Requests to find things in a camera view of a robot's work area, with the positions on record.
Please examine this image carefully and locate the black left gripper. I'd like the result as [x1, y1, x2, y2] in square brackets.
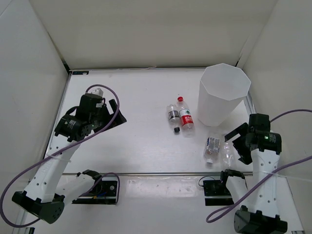
[90, 99, 126, 134]

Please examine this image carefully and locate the crushed clear plastic bottle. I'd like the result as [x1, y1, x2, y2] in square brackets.
[221, 142, 234, 169]

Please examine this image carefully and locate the white label plastic bottle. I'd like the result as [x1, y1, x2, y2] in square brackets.
[203, 131, 221, 167]

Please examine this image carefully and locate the black cap small bottle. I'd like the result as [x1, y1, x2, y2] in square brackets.
[167, 104, 180, 135]

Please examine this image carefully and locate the red label plastic bottle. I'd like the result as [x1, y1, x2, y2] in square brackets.
[177, 97, 195, 137]

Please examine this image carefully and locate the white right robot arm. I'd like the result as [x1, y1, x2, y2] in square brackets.
[219, 114, 288, 234]

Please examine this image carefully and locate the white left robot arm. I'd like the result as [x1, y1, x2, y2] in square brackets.
[12, 93, 127, 224]

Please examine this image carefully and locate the white octagonal plastic bin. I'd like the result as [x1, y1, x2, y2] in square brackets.
[197, 63, 251, 127]

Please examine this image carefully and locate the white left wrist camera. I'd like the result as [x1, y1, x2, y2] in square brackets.
[91, 88, 103, 97]

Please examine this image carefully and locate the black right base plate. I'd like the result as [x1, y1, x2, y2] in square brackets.
[203, 180, 234, 206]

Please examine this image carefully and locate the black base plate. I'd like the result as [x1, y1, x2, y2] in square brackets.
[203, 180, 234, 206]
[72, 178, 119, 205]

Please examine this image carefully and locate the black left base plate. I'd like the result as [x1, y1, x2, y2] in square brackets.
[72, 178, 119, 205]

